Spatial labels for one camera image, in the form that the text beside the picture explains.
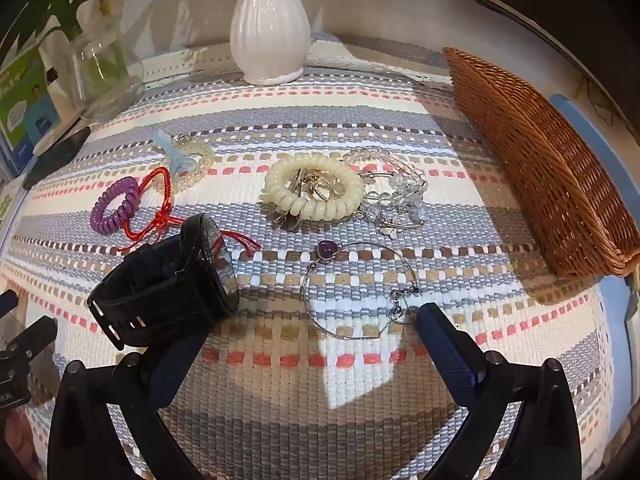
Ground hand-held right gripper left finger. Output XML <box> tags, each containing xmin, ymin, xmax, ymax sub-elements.
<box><xmin>47</xmin><ymin>331</ymin><xmax>206</xmax><ymax>480</ymax></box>

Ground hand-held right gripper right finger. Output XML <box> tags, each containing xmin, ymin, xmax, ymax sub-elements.
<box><xmin>417</xmin><ymin>302</ymin><xmax>584</xmax><ymax>480</ymax></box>

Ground black wristwatch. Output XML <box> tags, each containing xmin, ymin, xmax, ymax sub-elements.
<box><xmin>87</xmin><ymin>213</ymin><xmax>239</xmax><ymax>351</ymax></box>

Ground red string bracelet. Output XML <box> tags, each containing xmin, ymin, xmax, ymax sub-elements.
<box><xmin>119</xmin><ymin>167</ymin><xmax>262</xmax><ymax>256</ymax></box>

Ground silver bracelet purple heart stone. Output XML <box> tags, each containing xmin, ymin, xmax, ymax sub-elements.
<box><xmin>303</xmin><ymin>239</ymin><xmax>422</xmax><ymax>342</ymax></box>

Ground clear crystal bead bracelet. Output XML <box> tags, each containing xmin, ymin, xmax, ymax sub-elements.
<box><xmin>342</xmin><ymin>147</ymin><xmax>429</xmax><ymax>226</ymax></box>

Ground pale bead bracelet blue charm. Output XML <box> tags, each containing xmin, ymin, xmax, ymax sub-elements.
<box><xmin>149</xmin><ymin>129</ymin><xmax>216</xmax><ymax>192</ymax></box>

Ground brown wicker basket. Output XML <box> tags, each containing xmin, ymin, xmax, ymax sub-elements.
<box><xmin>442</xmin><ymin>47</ymin><xmax>640</xmax><ymax>279</ymax></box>

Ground small metal jewelry pieces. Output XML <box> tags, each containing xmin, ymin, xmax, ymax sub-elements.
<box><xmin>272</xmin><ymin>169</ymin><xmax>342</xmax><ymax>232</ymax></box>

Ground striped woven table mat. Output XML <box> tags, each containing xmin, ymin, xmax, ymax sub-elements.
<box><xmin>0</xmin><ymin>34</ymin><xmax>622</xmax><ymax>480</ymax></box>

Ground black flat phone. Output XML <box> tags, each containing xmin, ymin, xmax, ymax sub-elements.
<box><xmin>22</xmin><ymin>127</ymin><xmax>92</xmax><ymax>189</ymax></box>

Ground green printed box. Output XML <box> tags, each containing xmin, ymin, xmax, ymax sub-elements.
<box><xmin>0</xmin><ymin>44</ymin><xmax>64</xmax><ymax>172</ymax></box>

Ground clear glass vase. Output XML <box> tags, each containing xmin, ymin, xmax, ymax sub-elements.
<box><xmin>66</xmin><ymin>19</ymin><xmax>146</xmax><ymax>122</ymax></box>

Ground green leafy plant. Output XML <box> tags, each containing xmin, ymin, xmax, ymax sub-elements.
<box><xmin>0</xmin><ymin>0</ymin><xmax>118</xmax><ymax>63</ymax></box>

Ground white ribbed ceramic vase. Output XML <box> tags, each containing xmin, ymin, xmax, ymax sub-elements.
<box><xmin>229</xmin><ymin>0</ymin><xmax>312</xmax><ymax>86</ymax></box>

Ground purple spiral hair tie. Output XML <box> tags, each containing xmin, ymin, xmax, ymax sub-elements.
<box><xmin>90</xmin><ymin>177</ymin><xmax>140</xmax><ymax>235</ymax></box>

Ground cream spiral hair tie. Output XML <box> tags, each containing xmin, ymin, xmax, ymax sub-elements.
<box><xmin>263</xmin><ymin>153</ymin><xmax>366</xmax><ymax>221</ymax></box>

